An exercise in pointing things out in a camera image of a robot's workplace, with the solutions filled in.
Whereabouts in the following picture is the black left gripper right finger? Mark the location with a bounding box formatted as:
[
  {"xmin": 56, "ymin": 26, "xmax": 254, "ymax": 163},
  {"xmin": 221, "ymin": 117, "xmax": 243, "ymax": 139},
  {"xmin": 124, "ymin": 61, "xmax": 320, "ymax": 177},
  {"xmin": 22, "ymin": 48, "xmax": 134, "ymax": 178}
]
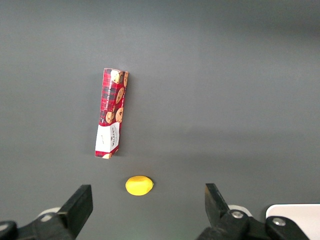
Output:
[{"xmin": 196, "ymin": 183, "xmax": 311, "ymax": 240}]

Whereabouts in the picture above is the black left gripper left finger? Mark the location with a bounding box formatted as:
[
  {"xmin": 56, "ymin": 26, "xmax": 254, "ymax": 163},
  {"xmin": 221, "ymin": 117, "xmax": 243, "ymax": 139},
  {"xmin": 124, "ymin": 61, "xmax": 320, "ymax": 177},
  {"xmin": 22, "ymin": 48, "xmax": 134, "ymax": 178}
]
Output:
[{"xmin": 0, "ymin": 184, "xmax": 94, "ymax": 240}]

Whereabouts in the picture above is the beige plastic tray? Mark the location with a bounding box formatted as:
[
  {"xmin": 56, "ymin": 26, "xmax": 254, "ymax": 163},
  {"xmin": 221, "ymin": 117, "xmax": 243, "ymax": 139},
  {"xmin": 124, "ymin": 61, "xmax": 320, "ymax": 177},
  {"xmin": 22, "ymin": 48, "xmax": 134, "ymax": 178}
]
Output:
[{"xmin": 265, "ymin": 203, "xmax": 320, "ymax": 240}]

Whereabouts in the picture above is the yellow lemon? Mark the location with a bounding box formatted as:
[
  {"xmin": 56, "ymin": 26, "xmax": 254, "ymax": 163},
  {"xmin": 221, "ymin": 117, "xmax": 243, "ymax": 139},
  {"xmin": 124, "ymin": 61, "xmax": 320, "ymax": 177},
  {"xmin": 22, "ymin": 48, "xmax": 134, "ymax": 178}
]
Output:
[{"xmin": 125, "ymin": 175, "xmax": 155, "ymax": 197}]

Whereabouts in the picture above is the red tartan cookie box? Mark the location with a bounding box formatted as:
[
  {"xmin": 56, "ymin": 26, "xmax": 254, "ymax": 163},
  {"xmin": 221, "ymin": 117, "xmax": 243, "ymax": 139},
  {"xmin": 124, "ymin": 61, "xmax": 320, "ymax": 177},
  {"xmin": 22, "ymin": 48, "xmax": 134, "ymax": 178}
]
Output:
[{"xmin": 94, "ymin": 67, "xmax": 130, "ymax": 160}]

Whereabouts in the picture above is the dark grey table mat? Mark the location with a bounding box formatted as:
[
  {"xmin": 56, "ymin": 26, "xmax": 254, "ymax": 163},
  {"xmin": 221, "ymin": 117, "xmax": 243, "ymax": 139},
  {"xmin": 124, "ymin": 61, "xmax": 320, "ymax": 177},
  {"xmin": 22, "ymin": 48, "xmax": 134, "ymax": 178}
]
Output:
[{"xmin": 0, "ymin": 0, "xmax": 320, "ymax": 240}]

